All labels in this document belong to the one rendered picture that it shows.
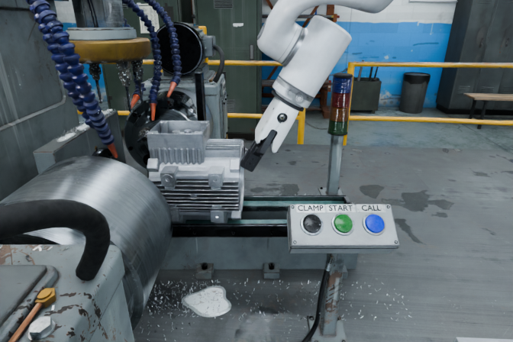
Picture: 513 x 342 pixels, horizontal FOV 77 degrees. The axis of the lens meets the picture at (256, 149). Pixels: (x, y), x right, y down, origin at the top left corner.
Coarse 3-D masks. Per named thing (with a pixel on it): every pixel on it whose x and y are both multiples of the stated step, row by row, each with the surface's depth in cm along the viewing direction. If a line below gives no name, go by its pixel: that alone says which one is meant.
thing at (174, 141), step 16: (160, 128) 77; (176, 128) 79; (192, 128) 78; (208, 128) 77; (160, 144) 70; (176, 144) 70; (192, 144) 70; (160, 160) 71; (176, 160) 71; (192, 160) 71
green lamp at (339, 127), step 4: (332, 124) 103; (336, 124) 102; (340, 124) 102; (344, 124) 102; (328, 128) 105; (332, 128) 103; (336, 128) 102; (340, 128) 102; (344, 128) 102; (332, 132) 104; (336, 132) 103; (340, 132) 103; (344, 132) 103
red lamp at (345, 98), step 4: (332, 92) 100; (332, 96) 101; (336, 96) 99; (340, 96) 98; (344, 96) 98; (348, 96) 99; (332, 100) 101; (336, 100) 99; (340, 100) 99; (344, 100) 99; (348, 100) 99; (332, 104) 101; (336, 104) 100; (340, 104) 99; (344, 104) 99; (348, 104) 100
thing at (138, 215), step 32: (64, 160) 52; (96, 160) 51; (32, 192) 41; (64, 192) 42; (96, 192) 44; (128, 192) 48; (160, 192) 55; (128, 224) 44; (160, 224) 51; (128, 256) 41; (160, 256) 50; (128, 288) 41
